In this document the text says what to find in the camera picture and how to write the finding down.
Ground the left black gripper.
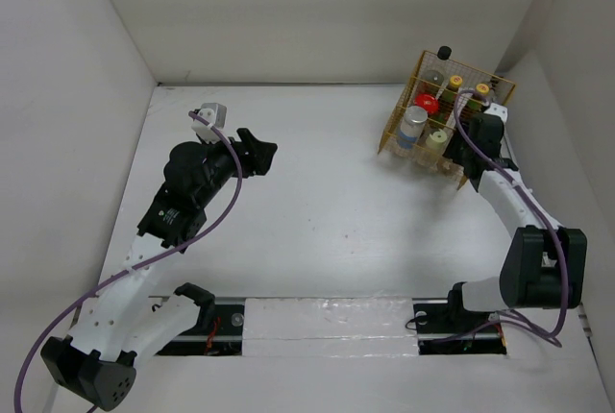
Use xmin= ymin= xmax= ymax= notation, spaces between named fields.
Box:
xmin=196 ymin=128 xmax=275 ymax=207

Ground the yellow-lid white shaker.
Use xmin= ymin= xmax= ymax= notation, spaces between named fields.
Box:
xmin=418 ymin=130 xmax=449 ymax=167

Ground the ketchup bottle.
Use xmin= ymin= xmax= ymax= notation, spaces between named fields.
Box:
xmin=434 ymin=75 xmax=463 ymax=128
xmin=466 ymin=83 xmax=490 ymax=111

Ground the silver-lid blue-label shaker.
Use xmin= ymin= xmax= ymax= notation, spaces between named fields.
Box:
xmin=397 ymin=105 xmax=429 ymax=150

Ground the red-lid sauce jar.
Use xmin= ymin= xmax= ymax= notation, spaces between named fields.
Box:
xmin=414 ymin=93 xmax=439 ymax=115

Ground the tall red-label sauce bottle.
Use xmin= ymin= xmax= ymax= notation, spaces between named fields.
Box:
xmin=421 ymin=45 xmax=452 ymax=97

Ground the pink-lid spice shaker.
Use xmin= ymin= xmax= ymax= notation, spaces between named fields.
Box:
xmin=437 ymin=158 xmax=463 ymax=178

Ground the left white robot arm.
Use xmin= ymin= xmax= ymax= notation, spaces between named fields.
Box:
xmin=40 ymin=128 xmax=278 ymax=412

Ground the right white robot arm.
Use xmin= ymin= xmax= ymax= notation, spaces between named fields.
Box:
xmin=444 ymin=112 xmax=587 ymax=339

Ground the white foam front board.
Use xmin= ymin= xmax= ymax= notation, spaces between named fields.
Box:
xmin=111 ymin=299 xmax=611 ymax=412

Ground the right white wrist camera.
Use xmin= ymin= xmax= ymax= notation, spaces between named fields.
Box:
xmin=483 ymin=102 xmax=508 ymax=124

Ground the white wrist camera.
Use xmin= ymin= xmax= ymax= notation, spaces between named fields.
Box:
xmin=188 ymin=103 xmax=227 ymax=144
xmin=483 ymin=102 xmax=508 ymax=124

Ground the yellow wire basket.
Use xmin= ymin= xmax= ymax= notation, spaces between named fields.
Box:
xmin=379 ymin=50 xmax=516 ymax=187

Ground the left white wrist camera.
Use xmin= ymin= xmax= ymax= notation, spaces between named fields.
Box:
xmin=188 ymin=103 xmax=227 ymax=144

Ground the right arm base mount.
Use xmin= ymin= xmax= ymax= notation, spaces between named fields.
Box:
xmin=406 ymin=303 xmax=507 ymax=355

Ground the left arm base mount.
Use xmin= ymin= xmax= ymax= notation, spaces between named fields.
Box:
xmin=157 ymin=301 xmax=245 ymax=357

